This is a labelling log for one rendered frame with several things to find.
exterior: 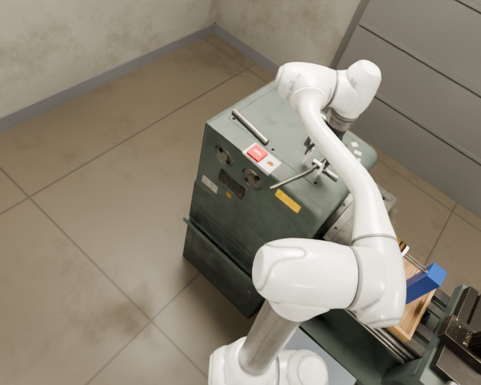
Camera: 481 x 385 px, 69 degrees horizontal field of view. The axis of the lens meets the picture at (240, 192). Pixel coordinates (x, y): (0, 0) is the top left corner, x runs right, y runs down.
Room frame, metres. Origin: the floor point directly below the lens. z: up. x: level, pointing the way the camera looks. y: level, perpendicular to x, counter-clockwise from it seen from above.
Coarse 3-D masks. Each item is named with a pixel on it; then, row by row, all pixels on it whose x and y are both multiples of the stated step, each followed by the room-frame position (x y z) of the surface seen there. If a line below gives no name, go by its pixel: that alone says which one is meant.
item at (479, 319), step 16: (464, 304) 0.78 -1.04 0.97; (480, 304) 0.80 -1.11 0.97; (464, 320) 0.70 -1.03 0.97; (480, 320) 0.73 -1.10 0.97; (448, 352) 0.55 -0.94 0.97; (432, 368) 0.48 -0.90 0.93; (448, 368) 0.49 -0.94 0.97; (464, 368) 0.51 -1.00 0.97; (464, 384) 0.46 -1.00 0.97; (480, 384) 0.47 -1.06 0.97
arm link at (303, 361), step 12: (288, 360) 0.32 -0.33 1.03; (300, 360) 0.32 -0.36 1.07; (312, 360) 0.33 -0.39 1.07; (288, 372) 0.28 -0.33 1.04; (300, 372) 0.28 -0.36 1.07; (312, 372) 0.29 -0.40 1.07; (324, 372) 0.31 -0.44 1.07; (288, 384) 0.25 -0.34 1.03; (300, 384) 0.25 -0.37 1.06; (312, 384) 0.26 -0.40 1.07; (324, 384) 0.27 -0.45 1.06
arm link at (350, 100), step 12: (360, 60) 0.95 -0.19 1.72; (336, 72) 0.92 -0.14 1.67; (348, 72) 0.92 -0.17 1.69; (360, 72) 0.90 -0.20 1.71; (372, 72) 0.91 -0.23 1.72; (336, 84) 0.89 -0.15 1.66; (348, 84) 0.89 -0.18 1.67; (360, 84) 0.89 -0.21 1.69; (372, 84) 0.89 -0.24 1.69; (336, 96) 0.87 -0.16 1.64; (348, 96) 0.88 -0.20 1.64; (360, 96) 0.88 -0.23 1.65; (372, 96) 0.90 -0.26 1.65; (336, 108) 0.88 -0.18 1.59; (348, 108) 0.88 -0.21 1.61; (360, 108) 0.89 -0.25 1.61
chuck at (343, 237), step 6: (378, 186) 1.00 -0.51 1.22; (384, 192) 0.98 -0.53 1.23; (390, 198) 0.96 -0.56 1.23; (384, 204) 0.91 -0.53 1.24; (390, 204) 0.92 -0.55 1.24; (348, 222) 0.82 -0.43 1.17; (342, 228) 0.81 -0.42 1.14; (348, 228) 0.81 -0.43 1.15; (342, 234) 0.80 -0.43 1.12; (348, 234) 0.80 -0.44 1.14; (336, 240) 0.80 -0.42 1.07; (342, 240) 0.79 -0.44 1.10; (348, 240) 0.78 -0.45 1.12
